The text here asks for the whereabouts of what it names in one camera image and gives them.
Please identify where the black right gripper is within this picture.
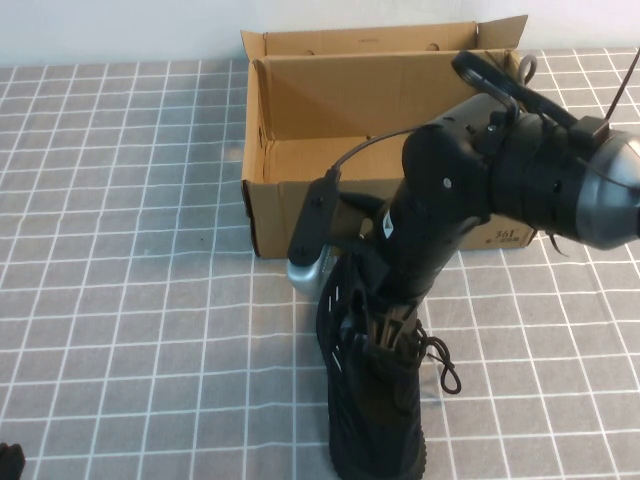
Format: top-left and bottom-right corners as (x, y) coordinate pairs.
(347, 197), (482, 354)

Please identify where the black knit sneaker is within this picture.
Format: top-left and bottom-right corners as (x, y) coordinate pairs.
(314, 252), (462, 480)

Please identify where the brown cardboard shoe box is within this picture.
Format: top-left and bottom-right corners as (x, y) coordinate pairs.
(240, 14), (561, 260)

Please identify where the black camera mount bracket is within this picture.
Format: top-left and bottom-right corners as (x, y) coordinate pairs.
(335, 192), (396, 254)

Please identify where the thin black camera cable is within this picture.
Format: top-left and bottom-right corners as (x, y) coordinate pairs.
(327, 127), (421, 181)

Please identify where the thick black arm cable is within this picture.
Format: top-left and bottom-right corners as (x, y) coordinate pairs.
(451, 49), (611, 151)

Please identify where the grey strap loop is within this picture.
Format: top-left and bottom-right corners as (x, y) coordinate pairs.
(518, 51), (540, 86)

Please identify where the thin black cable tie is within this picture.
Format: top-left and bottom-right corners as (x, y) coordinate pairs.
(605, 46), (640, 126)

